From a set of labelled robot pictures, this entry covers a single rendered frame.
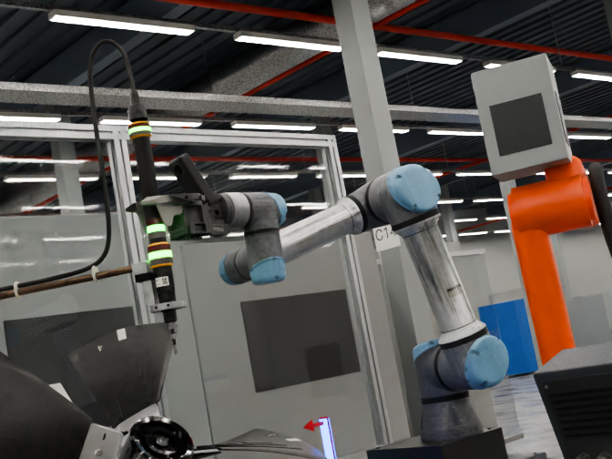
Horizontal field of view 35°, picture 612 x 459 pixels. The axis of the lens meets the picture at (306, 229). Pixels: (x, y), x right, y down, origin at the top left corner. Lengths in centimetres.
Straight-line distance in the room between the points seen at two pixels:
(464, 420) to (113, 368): 84
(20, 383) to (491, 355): 103
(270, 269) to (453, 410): 61
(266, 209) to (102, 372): 47
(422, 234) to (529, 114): 350
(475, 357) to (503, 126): 356
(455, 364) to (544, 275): 352
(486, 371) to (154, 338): 74
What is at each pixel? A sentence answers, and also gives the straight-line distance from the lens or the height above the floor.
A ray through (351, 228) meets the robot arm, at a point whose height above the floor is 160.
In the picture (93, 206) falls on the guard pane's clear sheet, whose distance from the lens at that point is 267.
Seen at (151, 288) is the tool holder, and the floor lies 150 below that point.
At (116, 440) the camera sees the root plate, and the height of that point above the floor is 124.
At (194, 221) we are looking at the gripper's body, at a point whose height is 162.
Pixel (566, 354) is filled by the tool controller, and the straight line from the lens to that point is 169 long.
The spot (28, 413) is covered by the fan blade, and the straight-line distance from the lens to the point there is 176.
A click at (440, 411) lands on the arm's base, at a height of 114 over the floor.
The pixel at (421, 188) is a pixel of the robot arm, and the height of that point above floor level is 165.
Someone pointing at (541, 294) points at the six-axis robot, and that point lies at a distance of 573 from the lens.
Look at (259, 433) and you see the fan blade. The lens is 203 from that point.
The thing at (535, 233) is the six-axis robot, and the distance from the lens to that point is 571.
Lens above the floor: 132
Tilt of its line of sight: 8 degrees up
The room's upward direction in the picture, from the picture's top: 10 degrees counter-clockwise
